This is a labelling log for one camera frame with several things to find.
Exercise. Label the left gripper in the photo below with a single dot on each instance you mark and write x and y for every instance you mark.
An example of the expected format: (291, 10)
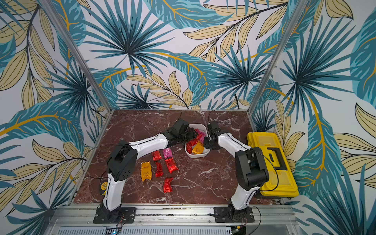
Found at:
(192, 134)

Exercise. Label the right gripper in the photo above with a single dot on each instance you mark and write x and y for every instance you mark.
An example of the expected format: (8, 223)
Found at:
(208, 142)

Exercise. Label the pink tea bag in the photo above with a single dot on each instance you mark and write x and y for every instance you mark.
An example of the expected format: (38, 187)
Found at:
(201, 135)
(167, 153)

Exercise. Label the small red tea bag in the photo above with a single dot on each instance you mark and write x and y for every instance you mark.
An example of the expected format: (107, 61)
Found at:
(156, 156)

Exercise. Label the wide red tea bag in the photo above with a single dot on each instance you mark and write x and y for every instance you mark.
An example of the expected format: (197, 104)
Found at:
(171, 165)

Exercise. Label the orange tea bag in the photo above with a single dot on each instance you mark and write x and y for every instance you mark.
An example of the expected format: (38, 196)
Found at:
(198, 148)
(146, 171)

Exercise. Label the narrow red tea bag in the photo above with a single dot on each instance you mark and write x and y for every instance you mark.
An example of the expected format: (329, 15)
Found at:
(159, 170)

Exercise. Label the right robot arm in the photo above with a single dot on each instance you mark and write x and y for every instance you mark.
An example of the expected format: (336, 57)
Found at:
(251, 169)

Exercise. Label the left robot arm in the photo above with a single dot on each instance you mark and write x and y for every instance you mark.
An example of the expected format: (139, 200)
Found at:
(122, 160)

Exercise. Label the white storage box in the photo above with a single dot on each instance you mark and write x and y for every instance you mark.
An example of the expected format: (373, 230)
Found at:
(206, 151)

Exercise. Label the yellow toolbox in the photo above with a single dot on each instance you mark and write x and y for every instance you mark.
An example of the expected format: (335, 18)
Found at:
(281, 183)

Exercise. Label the yellow tape measure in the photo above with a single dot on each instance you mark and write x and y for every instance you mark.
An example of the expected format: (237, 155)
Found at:
(103, 188)

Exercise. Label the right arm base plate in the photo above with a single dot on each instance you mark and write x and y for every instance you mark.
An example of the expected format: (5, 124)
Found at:
(229, 215)

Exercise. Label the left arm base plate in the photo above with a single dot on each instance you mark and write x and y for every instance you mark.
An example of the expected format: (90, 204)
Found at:
(118, 216)

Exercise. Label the aluminium front rail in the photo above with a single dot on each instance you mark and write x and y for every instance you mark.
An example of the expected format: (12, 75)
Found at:
(163, 219)

